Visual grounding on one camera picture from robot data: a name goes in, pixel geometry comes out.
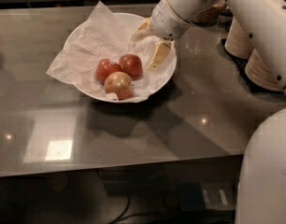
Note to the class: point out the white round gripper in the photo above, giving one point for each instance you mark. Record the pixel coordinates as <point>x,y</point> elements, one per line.
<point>166,21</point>

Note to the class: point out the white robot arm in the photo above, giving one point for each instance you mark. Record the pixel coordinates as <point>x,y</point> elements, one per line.
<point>261,196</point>

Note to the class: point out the white bowl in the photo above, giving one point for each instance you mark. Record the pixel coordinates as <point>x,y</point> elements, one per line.
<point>87,34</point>

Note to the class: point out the yellowish red front apple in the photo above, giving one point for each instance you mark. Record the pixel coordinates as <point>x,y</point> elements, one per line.
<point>120,84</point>

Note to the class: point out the white crumpled paper liner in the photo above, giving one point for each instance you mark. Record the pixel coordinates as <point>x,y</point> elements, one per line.
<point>99,44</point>

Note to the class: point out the glass jar with grains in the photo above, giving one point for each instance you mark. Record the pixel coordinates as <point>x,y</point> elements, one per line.
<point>209,16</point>

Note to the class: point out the rear stack of paper plates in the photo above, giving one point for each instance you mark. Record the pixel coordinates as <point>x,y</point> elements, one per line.
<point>237,42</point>

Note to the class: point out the stack of paper plates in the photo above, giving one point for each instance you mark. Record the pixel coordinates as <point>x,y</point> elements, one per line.
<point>237,42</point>
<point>259,73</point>

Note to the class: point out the black tray under plates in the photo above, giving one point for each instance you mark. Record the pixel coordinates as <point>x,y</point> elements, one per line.
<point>240,65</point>

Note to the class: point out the front stack of paper plates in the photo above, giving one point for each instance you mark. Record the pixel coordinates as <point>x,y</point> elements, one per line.
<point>259,73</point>

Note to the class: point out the dark box under table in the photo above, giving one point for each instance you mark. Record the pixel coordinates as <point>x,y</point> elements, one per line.
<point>206,196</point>

